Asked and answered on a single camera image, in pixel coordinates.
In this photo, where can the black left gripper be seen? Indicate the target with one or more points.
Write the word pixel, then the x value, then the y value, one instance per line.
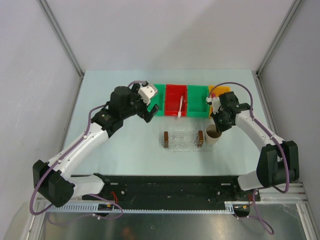
pixel 134 94

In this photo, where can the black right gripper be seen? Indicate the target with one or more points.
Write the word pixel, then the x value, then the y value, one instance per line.
pixel 219 127

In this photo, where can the beige cup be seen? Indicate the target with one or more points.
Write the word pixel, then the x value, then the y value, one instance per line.
pixel 211 134

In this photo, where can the white toothbrush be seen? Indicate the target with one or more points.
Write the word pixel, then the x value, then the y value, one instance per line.
pixel 181 102

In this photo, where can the clear glass tray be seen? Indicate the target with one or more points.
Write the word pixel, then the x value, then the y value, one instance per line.
pixel 186 141

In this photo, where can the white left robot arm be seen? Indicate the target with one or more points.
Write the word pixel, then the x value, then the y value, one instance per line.
pixel 53 179

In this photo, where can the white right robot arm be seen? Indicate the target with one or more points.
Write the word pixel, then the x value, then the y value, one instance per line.
pixel 278 161

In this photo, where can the green plastic bin far left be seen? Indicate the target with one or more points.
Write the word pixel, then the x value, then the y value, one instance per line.
pixel 159 99

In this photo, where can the red plastic bin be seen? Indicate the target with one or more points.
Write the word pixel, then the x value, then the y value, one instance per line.
pixel 173 93

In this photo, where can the yellow plastic bin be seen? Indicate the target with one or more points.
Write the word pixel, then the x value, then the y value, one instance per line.
pixel 221 90

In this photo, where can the green plastic bin with cup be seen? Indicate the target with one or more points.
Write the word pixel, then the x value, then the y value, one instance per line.
pixel 196 101

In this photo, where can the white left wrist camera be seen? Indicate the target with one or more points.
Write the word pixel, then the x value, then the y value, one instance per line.
pixel 147 93

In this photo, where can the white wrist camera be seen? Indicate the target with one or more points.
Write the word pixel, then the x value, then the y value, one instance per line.
pixel 147 93
pixel 214 104

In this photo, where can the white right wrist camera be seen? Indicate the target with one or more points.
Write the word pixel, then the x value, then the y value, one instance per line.
pixel 214 104

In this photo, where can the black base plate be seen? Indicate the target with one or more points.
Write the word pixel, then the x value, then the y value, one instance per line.
pixel 174 191

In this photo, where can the grey slotted cable duct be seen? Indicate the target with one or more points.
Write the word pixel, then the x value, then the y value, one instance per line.
pixel 105 208

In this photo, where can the aluminium frame post left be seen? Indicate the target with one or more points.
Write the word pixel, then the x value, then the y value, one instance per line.
pixel 48 13

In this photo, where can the aluminium frame post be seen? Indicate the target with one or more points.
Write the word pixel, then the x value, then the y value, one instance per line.
pixel 284 27
pixel 48 13

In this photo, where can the aluminium frame post right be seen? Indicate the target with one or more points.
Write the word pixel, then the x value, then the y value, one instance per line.
pixel 284 27

